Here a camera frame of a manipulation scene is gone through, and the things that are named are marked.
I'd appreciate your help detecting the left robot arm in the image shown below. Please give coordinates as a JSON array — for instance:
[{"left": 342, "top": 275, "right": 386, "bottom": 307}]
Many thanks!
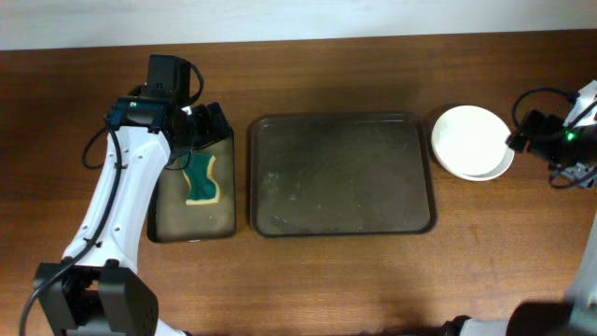
[{"left": 30, "top": 54, "right": 236, "bottom": 335}]

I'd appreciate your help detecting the pale green plate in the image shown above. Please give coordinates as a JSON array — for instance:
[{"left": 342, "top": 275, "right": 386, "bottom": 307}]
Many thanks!
[{"left": 431, "top": 105, "right": 515, "bottom": 175}]

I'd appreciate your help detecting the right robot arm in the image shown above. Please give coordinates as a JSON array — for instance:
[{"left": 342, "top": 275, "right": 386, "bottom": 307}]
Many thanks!
[{"left": 438, "top": 104, "right": 596, "bottom": 335}]

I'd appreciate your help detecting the large brown serving tray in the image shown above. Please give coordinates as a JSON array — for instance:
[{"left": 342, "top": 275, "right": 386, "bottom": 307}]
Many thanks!
[{"left": 248, "top": 113, "right": 437, "bottom": 238}]

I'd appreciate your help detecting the small black water tray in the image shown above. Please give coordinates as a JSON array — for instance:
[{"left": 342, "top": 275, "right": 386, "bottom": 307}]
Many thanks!
[{"left": 146, "top": 129, "right": 236, "bottom": 243}]

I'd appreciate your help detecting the pale pink plate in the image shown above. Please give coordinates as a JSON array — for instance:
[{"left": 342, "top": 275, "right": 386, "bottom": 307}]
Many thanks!
[{"left": 437, "top": 152, "right": 514, "bottom": 182}]

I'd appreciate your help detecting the green and yellow sponge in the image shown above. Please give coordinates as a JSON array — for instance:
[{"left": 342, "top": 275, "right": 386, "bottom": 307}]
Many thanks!
[{"left": 181, "top": 153, "right": 221, "bottom": 206}]

